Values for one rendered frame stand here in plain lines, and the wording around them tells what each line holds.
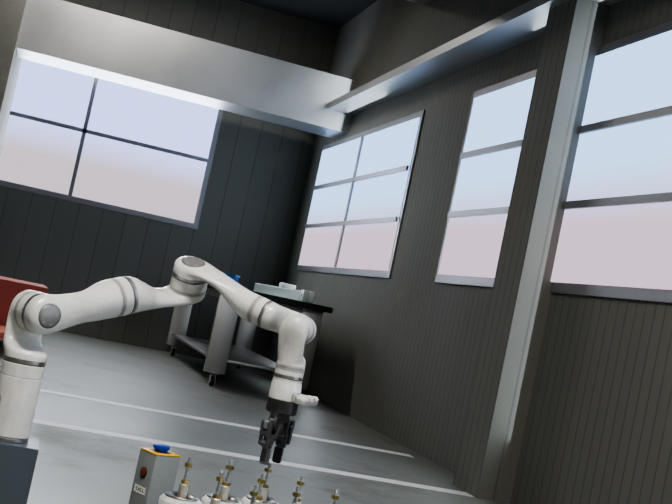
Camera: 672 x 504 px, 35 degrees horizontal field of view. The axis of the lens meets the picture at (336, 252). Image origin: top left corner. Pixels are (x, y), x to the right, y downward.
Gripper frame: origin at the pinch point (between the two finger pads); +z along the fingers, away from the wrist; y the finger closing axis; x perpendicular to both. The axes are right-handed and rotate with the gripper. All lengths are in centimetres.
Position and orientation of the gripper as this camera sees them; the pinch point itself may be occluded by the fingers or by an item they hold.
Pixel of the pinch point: (271, 457)
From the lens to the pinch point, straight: 257.1
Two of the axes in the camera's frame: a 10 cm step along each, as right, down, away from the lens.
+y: -3.8, -1.3, -9.1
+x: 9.0, 1.7, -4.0
